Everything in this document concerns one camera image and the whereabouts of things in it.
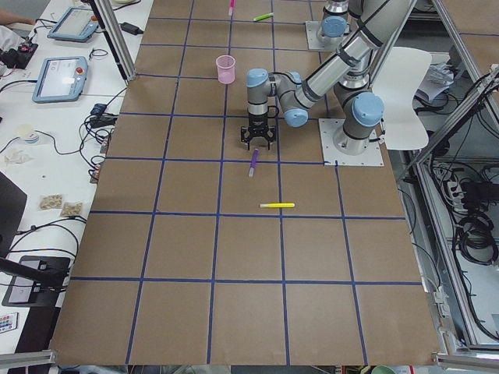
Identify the far teach pendant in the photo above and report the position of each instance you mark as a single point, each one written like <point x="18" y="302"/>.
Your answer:
<point x="76" y="25"/>

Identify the pink pen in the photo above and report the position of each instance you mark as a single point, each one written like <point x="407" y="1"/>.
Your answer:
<point x="231" y="7"/>

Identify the white chair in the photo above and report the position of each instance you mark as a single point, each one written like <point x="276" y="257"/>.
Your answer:
<point x="396" y="85"/>

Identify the near teach pendant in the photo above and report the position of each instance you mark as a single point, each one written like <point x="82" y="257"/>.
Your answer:
<point x="60" y="80"/>

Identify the aluminium frame post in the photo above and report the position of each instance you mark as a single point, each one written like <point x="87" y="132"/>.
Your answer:
<point x="113" y="35"/>

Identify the pink mesh cup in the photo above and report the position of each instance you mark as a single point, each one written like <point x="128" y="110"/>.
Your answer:
<point x="225" y="68"/>

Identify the yellow pen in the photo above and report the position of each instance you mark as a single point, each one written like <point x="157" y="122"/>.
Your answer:
<point x="277" y="205"/>

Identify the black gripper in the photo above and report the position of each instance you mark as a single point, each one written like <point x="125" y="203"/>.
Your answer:
<point x="257" y="121"/>

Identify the green pen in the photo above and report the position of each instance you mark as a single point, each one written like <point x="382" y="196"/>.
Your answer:
<point x="263" y="17"/>

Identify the snack bag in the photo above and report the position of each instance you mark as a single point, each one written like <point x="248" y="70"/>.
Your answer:
<point x="71" y="209"/>
<point x="51" y="202"/>

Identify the purple pen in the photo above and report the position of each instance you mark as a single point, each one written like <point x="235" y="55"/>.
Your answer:
<point x="253" y="162"/>

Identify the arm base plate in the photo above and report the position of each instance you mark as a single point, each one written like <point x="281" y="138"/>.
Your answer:
<point x="340" y="150"/>
<point x="312" y="39"/>

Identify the teach pendant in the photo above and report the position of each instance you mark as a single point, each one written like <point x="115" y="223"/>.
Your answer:
<point x="76" y="25"/>
<point x="60" y="80"/>

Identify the black monitor stand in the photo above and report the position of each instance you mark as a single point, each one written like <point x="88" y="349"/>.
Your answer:
<point x="36" y="280"/>

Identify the black power adapter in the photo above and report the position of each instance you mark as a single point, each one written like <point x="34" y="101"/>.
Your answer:
<point x="131" y="29"/>

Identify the remote control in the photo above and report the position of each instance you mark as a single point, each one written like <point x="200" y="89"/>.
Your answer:
<point x="9" y="322"/>

